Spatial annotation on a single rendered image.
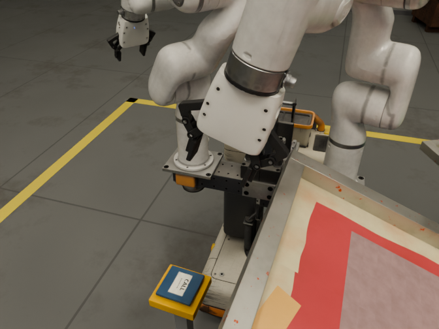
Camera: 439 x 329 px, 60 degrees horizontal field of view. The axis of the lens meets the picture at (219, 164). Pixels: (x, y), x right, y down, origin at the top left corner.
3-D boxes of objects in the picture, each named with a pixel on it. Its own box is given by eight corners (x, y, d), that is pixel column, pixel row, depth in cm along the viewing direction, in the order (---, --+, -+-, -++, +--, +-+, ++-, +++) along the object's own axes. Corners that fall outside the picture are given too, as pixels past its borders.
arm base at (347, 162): (317, 164, 118) (325, 120, 109) (358, 171, 115) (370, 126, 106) (311, 194, 106) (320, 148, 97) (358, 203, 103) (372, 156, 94)
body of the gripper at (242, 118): (298, 76, 50) (268, 141, 57) (228, 45, 51) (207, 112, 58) (286, 98, 44) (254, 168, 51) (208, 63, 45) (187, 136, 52)
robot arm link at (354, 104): (332, 126, 106) (343, 72, 97) (380, 140, 100) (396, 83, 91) (319, 141, 100) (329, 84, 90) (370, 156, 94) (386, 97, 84)
